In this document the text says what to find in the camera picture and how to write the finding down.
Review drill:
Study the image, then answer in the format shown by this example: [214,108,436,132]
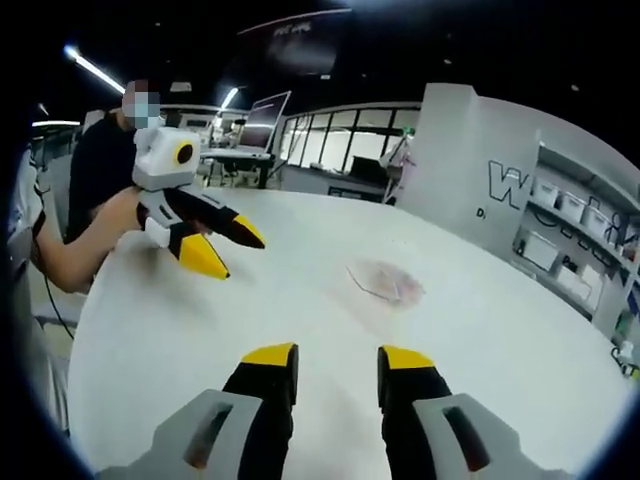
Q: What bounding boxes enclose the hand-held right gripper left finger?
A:
[98,342,300,480]

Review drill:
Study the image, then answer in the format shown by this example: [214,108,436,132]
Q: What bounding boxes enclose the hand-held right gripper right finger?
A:
[377,344,567,480]

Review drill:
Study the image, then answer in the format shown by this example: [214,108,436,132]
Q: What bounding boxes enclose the clear resealable bag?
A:
[343,258,427,312]

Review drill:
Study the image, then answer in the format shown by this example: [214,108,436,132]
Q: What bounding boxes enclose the open laptop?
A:
[241,89,293,155]

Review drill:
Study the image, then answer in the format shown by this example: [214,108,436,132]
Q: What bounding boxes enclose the person's left hand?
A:
[96,185,151,247]

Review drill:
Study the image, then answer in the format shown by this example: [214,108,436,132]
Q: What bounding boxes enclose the white office desk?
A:
[198,147,277,190]

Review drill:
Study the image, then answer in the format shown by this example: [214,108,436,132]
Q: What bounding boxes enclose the long ceiling tube light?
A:
[63,43,127,95]

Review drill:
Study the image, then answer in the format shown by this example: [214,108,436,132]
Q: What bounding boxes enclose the dark low counter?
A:
[278,164,402,205]

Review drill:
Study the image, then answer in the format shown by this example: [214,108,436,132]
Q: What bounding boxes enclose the glass partition windows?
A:
[276,101,425,170]

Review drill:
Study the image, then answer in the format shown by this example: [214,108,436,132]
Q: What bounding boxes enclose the black monitor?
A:
[351,155,390,177]

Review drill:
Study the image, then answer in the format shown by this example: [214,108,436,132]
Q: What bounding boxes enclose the white pink stand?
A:
[381,133,420,207]

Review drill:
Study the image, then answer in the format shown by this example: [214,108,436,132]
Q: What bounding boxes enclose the small yellow black device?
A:
[609,338,640,380]

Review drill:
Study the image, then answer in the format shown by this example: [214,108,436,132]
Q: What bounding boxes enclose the row of white storage bins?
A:
[528,173,627,237]

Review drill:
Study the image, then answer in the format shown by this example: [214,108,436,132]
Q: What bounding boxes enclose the grey metal shelving rack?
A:
[511,128,640,332]

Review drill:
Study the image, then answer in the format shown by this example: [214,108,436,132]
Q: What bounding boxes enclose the black cable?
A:
[28,158,77,342]

